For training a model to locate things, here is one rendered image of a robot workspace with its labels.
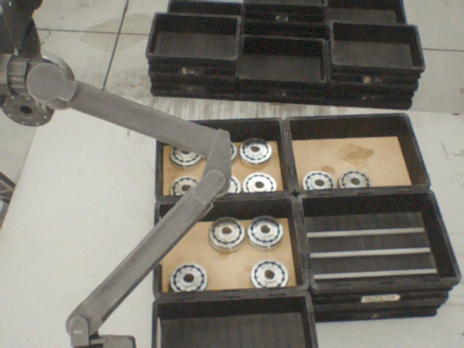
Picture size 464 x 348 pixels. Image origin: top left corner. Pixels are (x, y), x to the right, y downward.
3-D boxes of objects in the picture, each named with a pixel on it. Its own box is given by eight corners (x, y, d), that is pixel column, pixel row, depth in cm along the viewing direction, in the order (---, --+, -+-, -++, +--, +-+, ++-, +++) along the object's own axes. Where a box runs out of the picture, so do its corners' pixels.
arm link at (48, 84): (247, 140, 123) (247, 133, 113) (225, 201, 123) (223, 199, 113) (51, 69, 126) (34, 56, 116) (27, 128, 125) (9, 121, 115)
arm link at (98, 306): (214, 167, 123) (210, 162, 113) (233, 185, 123) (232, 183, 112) (72, 317, 122) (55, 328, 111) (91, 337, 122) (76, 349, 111)
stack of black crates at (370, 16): (316, 77, 310) (325, 25, 282) (315, 40, 328) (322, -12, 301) (392, 82, 308) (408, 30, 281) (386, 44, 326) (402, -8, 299)
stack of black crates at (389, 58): (318, 134, 285) (332, 64, 250) (317, 90, 304) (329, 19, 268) (401, 138, 284) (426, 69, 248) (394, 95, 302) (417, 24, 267)
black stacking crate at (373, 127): (291, 216, 177) (295, 194, 168) (280, 141, 195) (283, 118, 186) (420, 210, 179) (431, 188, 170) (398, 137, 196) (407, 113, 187)
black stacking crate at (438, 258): (305, 309, 159) (310, 290, 150) (291, 217, 177) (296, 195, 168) (449, 301, 161) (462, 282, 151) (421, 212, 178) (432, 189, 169)
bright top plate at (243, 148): (239, 163, 183) (239, 162, 182) (238, 138, 189) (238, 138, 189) (272, 163, 183) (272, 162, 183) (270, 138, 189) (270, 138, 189)
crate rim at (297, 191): (294, 198, 169) (295, 193, 167) (283, 121, 187) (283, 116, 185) (431, 192, 171) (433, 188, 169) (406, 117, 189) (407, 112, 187)
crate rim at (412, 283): (309, 293, 151) (310, 289, 149) (294, 199, 169) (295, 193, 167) (461, 286, 153) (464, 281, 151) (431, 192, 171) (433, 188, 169)
